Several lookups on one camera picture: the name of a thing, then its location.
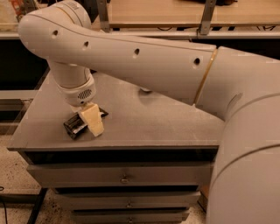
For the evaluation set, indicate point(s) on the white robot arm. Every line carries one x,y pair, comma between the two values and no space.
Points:
241,88

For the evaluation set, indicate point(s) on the black rxbar chocolate wrapper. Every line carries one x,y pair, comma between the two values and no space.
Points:
75,126

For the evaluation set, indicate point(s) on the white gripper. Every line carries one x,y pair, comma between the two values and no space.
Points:
78,94

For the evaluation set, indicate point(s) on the grey drawer cabinet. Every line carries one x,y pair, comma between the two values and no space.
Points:
147,167

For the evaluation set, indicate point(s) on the clear plastic water bottle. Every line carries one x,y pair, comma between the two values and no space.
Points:
146,90

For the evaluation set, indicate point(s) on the wooden shelf with metal frame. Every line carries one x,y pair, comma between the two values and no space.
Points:
187,13

